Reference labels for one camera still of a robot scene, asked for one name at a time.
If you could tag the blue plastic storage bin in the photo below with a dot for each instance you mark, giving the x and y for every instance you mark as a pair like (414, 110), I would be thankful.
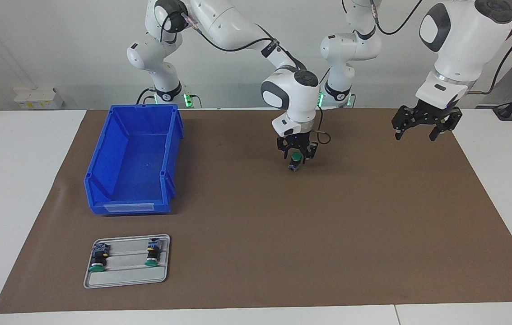
(134, 180)

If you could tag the brown table mat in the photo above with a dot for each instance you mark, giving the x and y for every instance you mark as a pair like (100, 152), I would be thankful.
(256, 253)

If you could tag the white power strip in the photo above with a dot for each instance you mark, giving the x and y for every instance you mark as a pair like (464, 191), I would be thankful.
(34, 97)

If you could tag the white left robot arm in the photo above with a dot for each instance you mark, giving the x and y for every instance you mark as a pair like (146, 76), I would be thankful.
(459, 40)

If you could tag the green push button switch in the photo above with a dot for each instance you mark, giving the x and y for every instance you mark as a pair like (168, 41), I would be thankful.
(295, 166)

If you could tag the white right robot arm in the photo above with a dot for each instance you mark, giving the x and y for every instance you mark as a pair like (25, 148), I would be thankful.
(292, 97)

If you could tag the green lit base connector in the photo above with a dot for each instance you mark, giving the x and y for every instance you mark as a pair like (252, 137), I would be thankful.
(321, 99)
(188, 99)

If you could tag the grey metal tray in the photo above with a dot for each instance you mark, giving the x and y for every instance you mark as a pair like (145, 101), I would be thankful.
(125, 280)

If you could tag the green push button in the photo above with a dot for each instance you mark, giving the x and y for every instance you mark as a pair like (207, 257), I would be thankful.
(152, 257)
(98, 262)

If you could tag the green push button right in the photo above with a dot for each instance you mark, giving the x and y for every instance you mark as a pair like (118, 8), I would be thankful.
(152, 257)

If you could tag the green push button left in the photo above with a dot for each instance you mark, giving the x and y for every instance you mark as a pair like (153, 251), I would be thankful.
(98, 262)

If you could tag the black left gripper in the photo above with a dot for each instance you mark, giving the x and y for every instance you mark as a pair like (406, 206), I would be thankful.
(436, 113)

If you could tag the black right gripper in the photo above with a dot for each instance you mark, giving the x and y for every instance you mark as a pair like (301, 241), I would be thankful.
(297, 142)

